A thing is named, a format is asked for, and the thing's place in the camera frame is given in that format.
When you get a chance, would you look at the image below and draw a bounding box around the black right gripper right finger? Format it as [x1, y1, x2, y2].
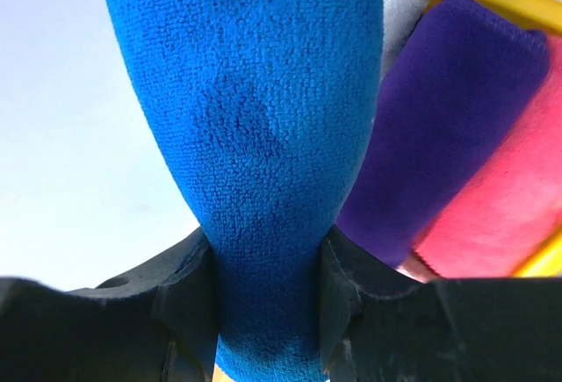
[319, 229, 561, 382]

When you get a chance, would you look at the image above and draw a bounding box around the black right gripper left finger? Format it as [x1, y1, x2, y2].
[1, 231, 218, 382]

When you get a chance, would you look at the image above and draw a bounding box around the blue towel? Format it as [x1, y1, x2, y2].
[106, 0, 383, 381]

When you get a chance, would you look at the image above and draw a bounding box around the rolled purple towel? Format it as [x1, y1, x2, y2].
[336, 0, 551, 268]

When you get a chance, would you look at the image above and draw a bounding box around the rolled hot pink towel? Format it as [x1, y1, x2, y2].
[398, 36, 561, 281]

